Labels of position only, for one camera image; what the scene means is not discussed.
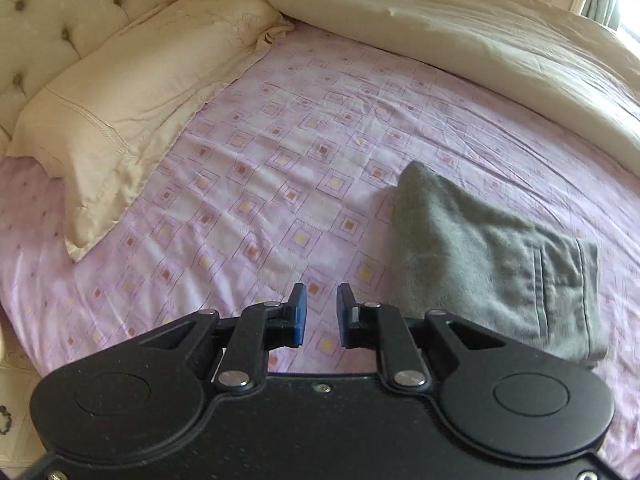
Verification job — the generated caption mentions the grey pants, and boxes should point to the grey pants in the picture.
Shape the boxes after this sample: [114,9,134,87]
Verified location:
[385,160,611,369]

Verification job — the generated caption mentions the cream nightstand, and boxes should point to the cream nightstand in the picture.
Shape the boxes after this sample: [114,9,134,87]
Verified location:
[0,320,52,477]

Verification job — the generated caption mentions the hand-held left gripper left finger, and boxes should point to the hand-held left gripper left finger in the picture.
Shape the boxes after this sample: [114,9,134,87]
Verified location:
[140,283,307,392]

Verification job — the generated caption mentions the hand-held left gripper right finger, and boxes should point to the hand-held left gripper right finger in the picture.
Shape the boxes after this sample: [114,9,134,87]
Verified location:
[336,283,507,392]

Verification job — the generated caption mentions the pink patterned bed sheet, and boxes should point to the pink patterned bed sheet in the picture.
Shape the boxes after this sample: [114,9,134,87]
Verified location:
[0,24,640,467]

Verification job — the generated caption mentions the cream pillow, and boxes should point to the cream pillow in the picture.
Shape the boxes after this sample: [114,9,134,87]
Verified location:
[5,0,297,264]

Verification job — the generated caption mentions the cream duvet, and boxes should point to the cream duvet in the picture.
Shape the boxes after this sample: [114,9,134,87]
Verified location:
[200,0,640,179]

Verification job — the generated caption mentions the cream tufted headboard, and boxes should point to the cream tufted headboard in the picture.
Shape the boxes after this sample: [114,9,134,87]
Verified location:
[0,0,222,157]

